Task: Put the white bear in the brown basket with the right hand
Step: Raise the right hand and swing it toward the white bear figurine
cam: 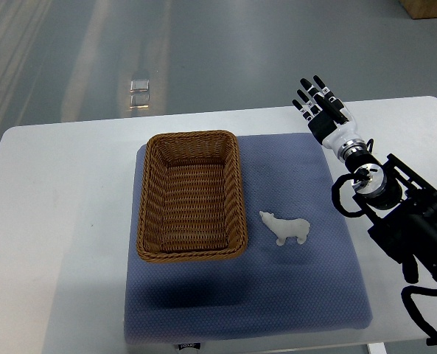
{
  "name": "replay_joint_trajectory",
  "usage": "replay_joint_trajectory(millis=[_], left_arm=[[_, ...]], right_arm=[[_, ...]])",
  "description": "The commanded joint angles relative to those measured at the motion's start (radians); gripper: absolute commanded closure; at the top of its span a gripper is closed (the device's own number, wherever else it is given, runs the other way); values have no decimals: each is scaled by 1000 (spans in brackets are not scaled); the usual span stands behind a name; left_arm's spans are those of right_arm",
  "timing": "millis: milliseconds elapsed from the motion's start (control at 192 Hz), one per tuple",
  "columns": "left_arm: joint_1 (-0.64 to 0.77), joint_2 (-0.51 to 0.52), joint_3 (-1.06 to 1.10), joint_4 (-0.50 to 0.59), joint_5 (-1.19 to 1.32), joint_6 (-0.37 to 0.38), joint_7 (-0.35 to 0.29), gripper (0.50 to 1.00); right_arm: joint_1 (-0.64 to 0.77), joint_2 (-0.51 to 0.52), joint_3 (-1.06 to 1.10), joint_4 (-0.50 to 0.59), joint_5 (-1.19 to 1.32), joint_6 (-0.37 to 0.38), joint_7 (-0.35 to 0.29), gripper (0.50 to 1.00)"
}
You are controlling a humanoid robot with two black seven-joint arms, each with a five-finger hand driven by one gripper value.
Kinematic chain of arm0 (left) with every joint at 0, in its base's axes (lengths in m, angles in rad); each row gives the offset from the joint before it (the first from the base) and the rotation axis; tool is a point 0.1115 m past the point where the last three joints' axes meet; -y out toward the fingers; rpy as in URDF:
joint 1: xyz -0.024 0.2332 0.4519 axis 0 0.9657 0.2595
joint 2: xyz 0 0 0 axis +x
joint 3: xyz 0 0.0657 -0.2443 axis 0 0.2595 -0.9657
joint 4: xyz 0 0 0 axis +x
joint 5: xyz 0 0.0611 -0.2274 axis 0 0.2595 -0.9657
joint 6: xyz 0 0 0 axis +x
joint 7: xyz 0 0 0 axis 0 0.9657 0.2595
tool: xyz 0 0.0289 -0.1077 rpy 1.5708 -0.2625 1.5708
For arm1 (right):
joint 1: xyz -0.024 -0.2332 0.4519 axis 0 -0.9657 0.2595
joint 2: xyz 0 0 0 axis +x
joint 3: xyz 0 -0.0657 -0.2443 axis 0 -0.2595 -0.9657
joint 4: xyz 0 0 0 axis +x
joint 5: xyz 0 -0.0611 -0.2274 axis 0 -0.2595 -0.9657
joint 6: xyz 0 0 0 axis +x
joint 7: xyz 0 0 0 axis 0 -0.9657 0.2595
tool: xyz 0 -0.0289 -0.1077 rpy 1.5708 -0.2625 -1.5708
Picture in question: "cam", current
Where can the metal floor plate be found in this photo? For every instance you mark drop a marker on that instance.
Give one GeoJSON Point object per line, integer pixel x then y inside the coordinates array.
{"type": "Point", "coordinates": [139, 93]}

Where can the wooden box corner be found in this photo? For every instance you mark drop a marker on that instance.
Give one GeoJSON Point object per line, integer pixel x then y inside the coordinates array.
{"type": "Point", "coordinates": [420, 9]}

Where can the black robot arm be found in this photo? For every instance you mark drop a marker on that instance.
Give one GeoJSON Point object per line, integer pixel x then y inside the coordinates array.
{"type": "Point", "coordinates": [402, 208]}

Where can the white bear figurine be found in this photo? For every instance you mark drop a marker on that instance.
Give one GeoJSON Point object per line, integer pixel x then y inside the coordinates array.
{"type": "Point", "coordinates": [283, 229]}

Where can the blue fabric mat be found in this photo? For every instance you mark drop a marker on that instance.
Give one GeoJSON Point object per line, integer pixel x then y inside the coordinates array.
{"type": "Point", "coordinates": [268, 289]}

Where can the black label tag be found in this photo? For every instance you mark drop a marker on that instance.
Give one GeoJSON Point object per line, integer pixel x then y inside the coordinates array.
{"type": "Point", "coordinates": [189, 346]}

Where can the brown wicker basket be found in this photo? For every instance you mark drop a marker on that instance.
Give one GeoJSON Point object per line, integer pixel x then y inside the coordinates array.
{"type": "Point", "coordinates": [192, 204]}

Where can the white table leg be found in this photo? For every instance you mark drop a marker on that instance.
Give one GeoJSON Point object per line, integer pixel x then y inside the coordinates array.
{"type": "Point", "coordinates": [376, 348]}

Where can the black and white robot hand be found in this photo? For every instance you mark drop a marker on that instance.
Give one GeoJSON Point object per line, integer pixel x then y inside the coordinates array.
{"type": "Point", "coordinates": [328, 118]}

